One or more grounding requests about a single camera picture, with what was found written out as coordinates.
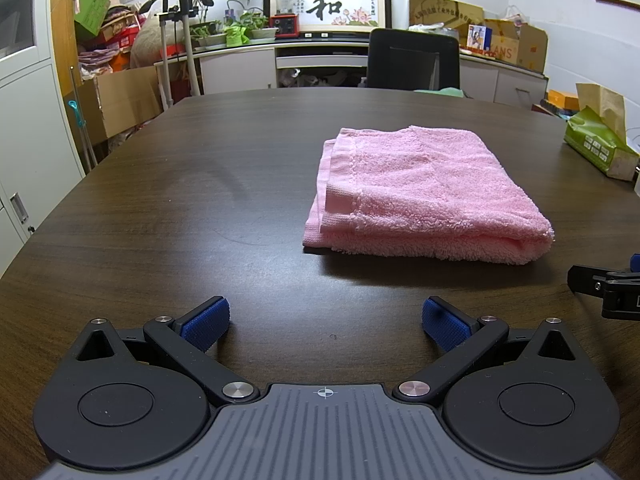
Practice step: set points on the grey metal cabinet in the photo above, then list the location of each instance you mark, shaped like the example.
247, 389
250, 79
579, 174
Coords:
30, 110

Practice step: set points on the red blender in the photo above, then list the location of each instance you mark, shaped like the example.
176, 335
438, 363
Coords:
285, 22

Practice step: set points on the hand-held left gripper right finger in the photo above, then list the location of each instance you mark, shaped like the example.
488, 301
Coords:
444, 326

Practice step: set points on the orange box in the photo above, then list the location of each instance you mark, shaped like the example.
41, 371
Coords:
562, 100

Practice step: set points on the beige sack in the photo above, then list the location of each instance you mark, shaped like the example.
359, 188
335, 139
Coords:
147, 45

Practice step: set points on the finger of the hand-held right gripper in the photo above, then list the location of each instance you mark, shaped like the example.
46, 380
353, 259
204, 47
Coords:
617, 292

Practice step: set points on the framed lotus calligraphy picture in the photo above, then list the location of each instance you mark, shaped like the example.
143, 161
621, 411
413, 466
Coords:
345, 7

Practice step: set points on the white sideboard cabinet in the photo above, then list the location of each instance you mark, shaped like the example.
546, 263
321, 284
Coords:
235, 67

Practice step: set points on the open cardboard box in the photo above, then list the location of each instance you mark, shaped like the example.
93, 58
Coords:
530, 45

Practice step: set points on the green cushion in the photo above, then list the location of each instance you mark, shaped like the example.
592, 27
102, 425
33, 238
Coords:
445, 92

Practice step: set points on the black office chair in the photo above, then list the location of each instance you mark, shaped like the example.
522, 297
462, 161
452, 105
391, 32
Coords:
400, 60

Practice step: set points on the green tissue packet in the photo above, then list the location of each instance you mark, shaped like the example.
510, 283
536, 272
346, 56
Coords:
595, 142

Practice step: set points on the mop with teal clip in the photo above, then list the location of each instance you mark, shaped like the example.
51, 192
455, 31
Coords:
80, 120

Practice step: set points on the flat cardboard sheet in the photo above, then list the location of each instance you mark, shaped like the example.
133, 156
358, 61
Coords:
445, 10

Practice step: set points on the small blue picture box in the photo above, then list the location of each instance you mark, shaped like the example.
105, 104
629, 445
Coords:
479, 37

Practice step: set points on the pink towel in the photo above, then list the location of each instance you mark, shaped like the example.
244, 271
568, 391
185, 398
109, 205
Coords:
425, 195

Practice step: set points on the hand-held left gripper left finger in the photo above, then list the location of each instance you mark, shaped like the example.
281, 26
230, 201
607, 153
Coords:
207, 325

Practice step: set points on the large cardboard box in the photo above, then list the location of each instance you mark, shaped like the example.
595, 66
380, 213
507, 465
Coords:
125, 100

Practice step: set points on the brown paper bag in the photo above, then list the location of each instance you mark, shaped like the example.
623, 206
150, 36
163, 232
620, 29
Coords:
607, 102

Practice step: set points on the white plastic bag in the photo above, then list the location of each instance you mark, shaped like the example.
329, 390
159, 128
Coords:
512, 15

